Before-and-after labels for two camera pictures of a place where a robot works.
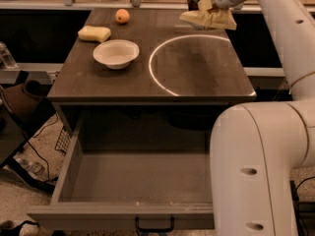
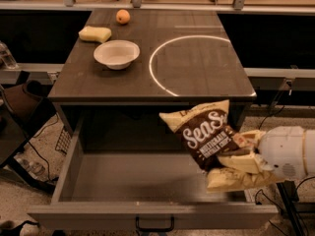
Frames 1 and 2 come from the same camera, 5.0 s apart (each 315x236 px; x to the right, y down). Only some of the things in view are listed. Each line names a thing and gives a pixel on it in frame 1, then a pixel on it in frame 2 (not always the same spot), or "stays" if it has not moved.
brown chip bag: x=216 y=18 to x=208 y=133
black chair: x=24 y=109 stays
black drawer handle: x=154 y=230 stays
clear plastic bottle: x=6 y=57 stays
